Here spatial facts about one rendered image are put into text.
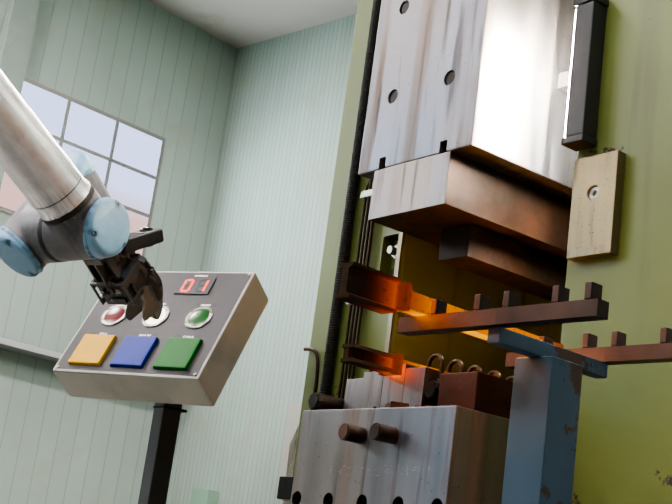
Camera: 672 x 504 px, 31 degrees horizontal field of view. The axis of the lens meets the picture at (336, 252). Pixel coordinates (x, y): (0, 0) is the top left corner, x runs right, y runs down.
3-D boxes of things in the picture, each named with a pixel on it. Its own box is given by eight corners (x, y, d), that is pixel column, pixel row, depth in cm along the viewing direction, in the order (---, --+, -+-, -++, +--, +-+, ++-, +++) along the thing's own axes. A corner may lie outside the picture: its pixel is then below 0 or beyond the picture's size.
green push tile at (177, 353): (185, 367, 225) (201, 337, 230) (151, 366, 228) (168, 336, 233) (189, 374, 226) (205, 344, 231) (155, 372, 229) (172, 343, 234)
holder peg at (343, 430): (347, 439, 193) (349, 422, 193) (336, 439, 195) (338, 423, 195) (366, 444, 195) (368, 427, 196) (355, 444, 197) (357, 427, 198)
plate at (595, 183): (610, 252, 190) (618, 149, 194) (565, 259, 197) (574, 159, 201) (618, 255, 191) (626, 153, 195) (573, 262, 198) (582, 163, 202)
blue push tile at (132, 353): (140, 365, 229) (157, 336, 234) (108, 363, 232) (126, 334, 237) (144, 371, 230) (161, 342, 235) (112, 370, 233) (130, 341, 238)
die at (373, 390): (420, 414, 196) (426, 361, 198) (341, 416, 211) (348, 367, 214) (591, 456, 220) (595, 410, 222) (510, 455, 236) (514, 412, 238)
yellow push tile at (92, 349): (97, 363, 234) (115, 334, 238) (66, 361, 237) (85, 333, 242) (101, 370, 235) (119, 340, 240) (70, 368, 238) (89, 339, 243)
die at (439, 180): (444, 203, 205) (450, 150, 207) (367, 220, 220) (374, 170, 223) (606, 267, 229) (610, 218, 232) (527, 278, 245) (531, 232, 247)
